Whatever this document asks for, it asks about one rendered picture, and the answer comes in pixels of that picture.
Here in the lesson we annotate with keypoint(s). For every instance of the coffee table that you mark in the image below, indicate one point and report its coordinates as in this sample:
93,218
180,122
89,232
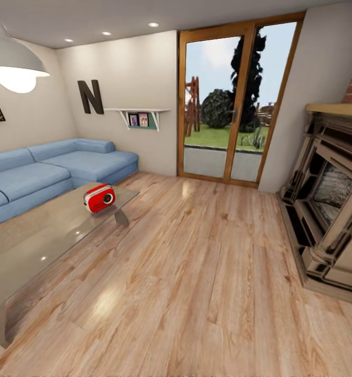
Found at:
32,242

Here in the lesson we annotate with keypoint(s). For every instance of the door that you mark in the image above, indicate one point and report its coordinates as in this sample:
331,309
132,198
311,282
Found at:
231,83

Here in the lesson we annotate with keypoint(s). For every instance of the room light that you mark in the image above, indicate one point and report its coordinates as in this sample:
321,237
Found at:
15,55

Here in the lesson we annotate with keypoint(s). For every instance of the wood fireplace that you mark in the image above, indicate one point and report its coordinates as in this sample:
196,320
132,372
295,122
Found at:
316,206

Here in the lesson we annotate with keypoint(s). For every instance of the decorative sign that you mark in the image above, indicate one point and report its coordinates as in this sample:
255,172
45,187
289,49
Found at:
87,96

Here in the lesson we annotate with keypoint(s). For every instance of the shelf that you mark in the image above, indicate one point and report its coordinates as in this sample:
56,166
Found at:
153,117

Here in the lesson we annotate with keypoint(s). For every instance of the sofa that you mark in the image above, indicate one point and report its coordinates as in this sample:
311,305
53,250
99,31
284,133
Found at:
33,176

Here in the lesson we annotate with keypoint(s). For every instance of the radio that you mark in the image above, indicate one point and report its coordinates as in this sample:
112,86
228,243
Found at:
99,199

